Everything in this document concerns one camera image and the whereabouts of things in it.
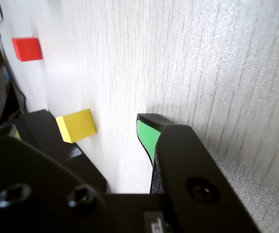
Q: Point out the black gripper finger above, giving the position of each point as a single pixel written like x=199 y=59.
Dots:
x=32 y=189

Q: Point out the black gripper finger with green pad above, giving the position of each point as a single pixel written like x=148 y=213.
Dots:
x=188 y=157

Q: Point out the yellow cube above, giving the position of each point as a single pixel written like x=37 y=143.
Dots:
x=78 y=126

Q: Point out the red cube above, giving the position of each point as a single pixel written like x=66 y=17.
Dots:
x=27 y=48

